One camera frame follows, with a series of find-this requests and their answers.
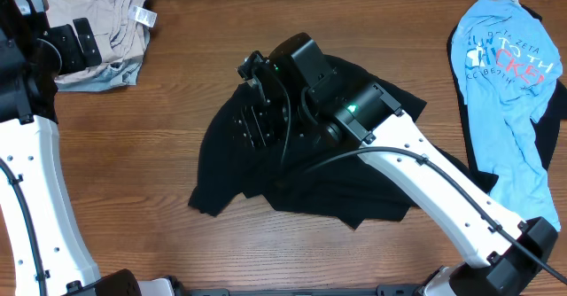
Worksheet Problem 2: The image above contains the black t-shirt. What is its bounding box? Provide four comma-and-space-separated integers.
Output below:
189, 83, 414, 229

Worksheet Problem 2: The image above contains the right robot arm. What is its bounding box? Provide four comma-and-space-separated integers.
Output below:
236, 33, 557, 296

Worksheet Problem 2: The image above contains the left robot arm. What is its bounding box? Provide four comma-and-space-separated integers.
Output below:
1, 0, 184, 296

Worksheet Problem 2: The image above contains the folded light denim garment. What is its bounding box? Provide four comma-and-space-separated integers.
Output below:
55, 24, 150, 92

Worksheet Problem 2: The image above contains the folded beige garment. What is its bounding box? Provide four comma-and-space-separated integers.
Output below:
43, 0, 158, 86

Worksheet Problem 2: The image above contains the light blue printed t-shirt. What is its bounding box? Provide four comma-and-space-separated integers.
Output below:
452, 0, 563, 232

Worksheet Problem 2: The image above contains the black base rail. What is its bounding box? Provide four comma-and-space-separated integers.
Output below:
175, 284, 421, 296

